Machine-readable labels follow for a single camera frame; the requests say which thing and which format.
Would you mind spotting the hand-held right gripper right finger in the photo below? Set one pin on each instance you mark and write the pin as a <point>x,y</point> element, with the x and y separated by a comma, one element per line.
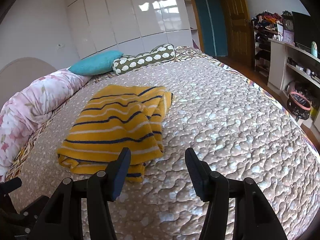
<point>197,177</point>

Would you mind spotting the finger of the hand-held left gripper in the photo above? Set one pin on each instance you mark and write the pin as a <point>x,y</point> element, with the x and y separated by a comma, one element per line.
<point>11,185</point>
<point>35,207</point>

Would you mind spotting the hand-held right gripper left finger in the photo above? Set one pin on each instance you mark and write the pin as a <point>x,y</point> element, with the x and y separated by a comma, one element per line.
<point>120,177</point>

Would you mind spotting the yellow striped knit garment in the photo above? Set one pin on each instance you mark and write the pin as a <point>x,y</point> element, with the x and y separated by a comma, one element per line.
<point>112,130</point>

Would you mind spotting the shelf rack with clothes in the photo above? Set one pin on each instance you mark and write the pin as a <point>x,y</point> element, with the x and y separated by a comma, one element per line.
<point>263,40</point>

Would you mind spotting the bed with quilted beige cover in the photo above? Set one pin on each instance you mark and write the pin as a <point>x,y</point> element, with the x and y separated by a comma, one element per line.
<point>225,130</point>

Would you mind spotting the pink floral quilt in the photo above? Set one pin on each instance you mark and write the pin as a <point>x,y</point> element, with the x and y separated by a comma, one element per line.
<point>32,100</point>

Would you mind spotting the beige rounded headboard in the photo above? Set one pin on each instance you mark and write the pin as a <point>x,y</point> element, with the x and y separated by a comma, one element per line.
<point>22,72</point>

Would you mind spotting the teal pillow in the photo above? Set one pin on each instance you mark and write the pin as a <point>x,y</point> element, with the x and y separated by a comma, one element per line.
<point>96,62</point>

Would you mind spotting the green shell-patterned bolster pillow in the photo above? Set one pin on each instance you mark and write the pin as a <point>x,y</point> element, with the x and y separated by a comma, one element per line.
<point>145,58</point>

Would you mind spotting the black bin with pink rim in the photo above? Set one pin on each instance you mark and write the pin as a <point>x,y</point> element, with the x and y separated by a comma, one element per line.
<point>298,107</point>

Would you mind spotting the white desk unit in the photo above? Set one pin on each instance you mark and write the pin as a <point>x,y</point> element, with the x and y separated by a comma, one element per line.
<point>277,62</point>

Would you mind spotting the teal door panel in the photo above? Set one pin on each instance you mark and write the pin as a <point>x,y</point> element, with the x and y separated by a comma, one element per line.
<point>210,22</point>

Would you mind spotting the wooden door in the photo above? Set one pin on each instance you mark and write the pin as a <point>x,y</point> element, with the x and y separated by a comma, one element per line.
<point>237,22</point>

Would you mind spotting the white open corner shelf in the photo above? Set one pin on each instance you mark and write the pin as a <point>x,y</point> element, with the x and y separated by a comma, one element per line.
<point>192,17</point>

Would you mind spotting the white glossy wardrobe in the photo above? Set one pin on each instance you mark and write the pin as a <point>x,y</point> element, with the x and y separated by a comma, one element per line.
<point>130,12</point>

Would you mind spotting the pink card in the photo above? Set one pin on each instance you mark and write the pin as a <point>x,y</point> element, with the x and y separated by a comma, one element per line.
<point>288,36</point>

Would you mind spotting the teal owl figurine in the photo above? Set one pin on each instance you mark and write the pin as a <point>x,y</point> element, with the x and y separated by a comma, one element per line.
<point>314,50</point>

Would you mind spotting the dark framed table clock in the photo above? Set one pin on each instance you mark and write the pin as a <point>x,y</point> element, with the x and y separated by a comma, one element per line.
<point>288,25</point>

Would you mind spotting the black television screen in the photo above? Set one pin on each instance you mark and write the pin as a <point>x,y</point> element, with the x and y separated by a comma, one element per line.
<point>305,30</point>

